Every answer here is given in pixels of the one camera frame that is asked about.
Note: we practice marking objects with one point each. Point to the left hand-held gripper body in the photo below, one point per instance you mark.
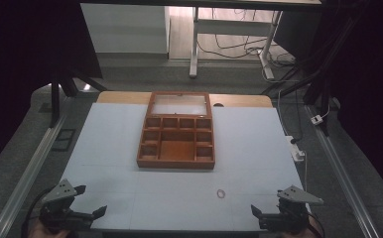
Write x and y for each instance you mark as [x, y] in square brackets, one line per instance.
[61, 193]

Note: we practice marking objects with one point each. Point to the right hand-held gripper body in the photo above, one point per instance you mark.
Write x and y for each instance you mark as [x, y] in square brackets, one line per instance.
[290, 211]

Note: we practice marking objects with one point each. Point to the wooden compartment box with glass lid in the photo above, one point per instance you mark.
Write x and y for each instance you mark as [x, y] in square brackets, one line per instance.
[176, 150]

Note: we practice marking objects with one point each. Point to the person's right hand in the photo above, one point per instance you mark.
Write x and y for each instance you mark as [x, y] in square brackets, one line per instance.
[307, 231]

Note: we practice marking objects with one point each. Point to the person's left hand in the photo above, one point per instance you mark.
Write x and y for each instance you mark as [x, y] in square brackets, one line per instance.
[47, 232]

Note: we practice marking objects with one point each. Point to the white table cover sheet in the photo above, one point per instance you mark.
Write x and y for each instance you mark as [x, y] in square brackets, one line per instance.
[113, 158]

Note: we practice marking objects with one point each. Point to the white power strip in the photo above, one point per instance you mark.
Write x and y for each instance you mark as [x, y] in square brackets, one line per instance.
[296, 148]

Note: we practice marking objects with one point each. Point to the small white adapter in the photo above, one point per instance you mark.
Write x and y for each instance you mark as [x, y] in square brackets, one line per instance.
[317, 119]

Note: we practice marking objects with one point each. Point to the black metal stand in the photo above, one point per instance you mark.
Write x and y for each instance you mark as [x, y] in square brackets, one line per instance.
[67, 82]
[321, 72]

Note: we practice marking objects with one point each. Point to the white cabinet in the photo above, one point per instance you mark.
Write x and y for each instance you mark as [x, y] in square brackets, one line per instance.
[126, 29]

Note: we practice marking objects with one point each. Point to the aluminium rail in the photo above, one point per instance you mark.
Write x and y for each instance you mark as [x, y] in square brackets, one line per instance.
[341, 178]
[27, 175]

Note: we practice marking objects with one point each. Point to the black rectangular floor frame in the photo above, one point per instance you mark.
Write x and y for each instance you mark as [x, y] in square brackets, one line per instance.
[63, 139]

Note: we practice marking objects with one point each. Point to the white desk frame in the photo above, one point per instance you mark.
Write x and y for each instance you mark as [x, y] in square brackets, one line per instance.
[232, 27]

